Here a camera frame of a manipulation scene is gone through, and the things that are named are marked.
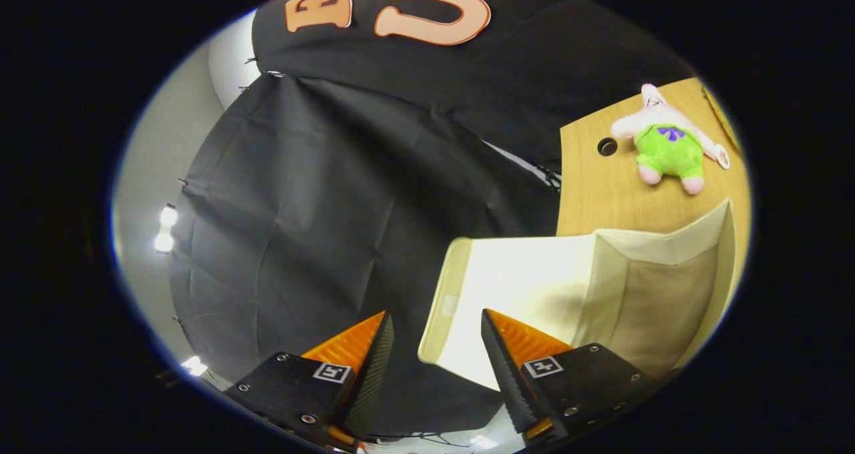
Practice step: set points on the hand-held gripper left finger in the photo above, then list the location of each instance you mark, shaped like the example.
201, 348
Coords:
374, 374

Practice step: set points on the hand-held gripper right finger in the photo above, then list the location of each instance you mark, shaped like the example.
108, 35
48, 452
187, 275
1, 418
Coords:
504, 367

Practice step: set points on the cream fabric storage box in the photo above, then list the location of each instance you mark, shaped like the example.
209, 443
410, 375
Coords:
521, 274

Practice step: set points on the pink star plush toy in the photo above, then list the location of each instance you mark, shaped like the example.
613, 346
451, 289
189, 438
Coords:
668, 150

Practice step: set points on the row of small cloth clips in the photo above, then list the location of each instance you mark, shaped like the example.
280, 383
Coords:
252, 59

